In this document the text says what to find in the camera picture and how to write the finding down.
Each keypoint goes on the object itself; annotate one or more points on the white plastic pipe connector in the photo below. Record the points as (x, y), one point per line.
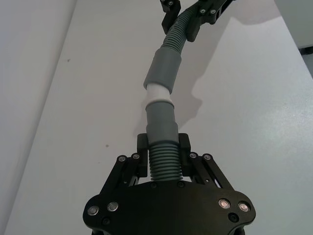
(157, 93)

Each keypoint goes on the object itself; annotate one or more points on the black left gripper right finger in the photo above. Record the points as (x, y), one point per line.
(185, 159)

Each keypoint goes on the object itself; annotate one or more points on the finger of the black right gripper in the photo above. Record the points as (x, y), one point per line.
(195, 27)
(170, 20)

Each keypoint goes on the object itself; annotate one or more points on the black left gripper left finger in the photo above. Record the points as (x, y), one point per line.
(143, 159)

